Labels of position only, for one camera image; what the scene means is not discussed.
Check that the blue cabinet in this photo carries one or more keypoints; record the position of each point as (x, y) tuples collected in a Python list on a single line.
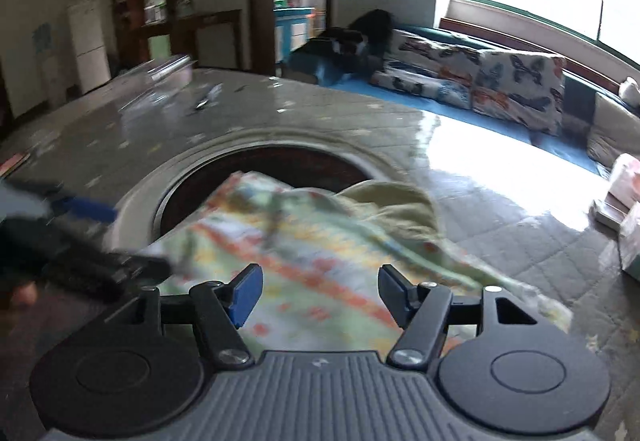
[(292, 33)]

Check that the black pen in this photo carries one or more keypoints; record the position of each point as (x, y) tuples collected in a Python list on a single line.
[(202, 103)]

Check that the colourful printed children's shirt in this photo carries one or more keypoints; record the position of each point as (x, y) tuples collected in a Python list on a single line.
[(325, 246)]

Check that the clear plastic container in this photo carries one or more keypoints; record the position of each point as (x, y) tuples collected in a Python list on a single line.
[(155, 76)]

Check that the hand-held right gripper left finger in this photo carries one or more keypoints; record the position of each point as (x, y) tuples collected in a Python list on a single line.
[(246, 293)]

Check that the person's left hand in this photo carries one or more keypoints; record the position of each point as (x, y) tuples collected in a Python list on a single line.
[(24, 295)]

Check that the white refrigerator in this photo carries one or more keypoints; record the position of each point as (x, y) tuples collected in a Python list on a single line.
[(90, 46)]

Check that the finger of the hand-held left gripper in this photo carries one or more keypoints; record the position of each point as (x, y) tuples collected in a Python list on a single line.
[(85, 210), (145, 266)]

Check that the teal sofa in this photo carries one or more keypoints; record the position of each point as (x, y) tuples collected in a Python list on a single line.
[(577, 96)]

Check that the black clothes pile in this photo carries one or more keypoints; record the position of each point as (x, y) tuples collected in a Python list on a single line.
[(345, 48)]

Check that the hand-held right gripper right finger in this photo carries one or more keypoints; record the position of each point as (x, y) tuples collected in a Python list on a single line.
[(392, 293)]

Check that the grey quilted cushion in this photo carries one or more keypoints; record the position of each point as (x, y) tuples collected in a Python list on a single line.
[(612, 131)]

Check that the white plush toy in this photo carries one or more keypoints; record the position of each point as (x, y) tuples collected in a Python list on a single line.
[(631, 90)]

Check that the thin grey book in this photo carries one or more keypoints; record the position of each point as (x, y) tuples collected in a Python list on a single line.
[(607, 212)]

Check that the pink tissue pack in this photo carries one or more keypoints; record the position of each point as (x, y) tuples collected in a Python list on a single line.
[(625, 176)]

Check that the green white tissue pack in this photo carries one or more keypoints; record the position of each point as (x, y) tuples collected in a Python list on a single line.
[(631, 241)]

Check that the large butterfly print cushion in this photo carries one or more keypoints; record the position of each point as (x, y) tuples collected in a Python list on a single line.
[(520, 91)]

